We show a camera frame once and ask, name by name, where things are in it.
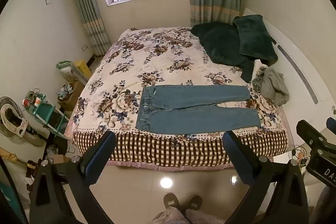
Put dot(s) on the standing fan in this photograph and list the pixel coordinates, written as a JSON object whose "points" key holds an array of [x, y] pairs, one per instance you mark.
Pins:
{"points": [[11, 119]]}

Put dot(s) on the clear plastic storage bin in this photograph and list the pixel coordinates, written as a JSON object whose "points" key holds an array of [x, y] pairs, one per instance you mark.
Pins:
{"points": [[68, 71]]}

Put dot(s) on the yellow box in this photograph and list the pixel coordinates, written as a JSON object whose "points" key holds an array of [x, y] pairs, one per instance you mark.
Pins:
{"points": [[84, 69]]}

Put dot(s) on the blue denim pants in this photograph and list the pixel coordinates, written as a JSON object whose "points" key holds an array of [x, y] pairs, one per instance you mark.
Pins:
{"points": [[197, 119]]}

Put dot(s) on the dark green blanket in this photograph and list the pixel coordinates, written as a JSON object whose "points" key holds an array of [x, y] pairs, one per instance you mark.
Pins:
{"points": [[220, 43]]}

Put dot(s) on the small dark green pillow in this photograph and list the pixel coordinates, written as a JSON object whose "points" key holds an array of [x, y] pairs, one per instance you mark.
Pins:
{"points": [[256, 37]]}

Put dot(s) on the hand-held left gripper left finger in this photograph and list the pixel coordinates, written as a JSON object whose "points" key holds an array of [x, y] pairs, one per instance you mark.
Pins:
{"points": [[98, 158]]}

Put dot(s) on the dark slipper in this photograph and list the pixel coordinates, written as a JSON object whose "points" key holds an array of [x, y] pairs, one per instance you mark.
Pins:
{"points": [[193, 204], [171, 201]]}

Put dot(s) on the teal metal shelf rack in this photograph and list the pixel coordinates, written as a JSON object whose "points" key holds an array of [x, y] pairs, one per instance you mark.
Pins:
{"points": [[50, 113]]}

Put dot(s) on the grey crumpled garment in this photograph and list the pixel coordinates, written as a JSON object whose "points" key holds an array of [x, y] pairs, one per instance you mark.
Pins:
{"points": [[274, 85]]}

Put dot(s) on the white wall socket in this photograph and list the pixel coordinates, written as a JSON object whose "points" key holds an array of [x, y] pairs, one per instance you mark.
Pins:
{"points": [[84, 48]]}

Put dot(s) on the brown cardboard box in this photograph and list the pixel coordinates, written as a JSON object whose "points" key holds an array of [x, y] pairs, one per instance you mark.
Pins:
{"points": [[72, 100]]}

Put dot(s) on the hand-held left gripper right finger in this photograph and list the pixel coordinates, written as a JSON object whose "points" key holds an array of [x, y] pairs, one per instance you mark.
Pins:
{"points": [[236, 158]]}

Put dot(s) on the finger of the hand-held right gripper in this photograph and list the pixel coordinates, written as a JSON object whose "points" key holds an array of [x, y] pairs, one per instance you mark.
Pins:
{"points": [[332, 123], [312, 137]]}

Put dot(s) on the white bed headboard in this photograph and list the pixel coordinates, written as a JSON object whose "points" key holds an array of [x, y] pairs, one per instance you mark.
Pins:
{"points": [[304, 61]]}

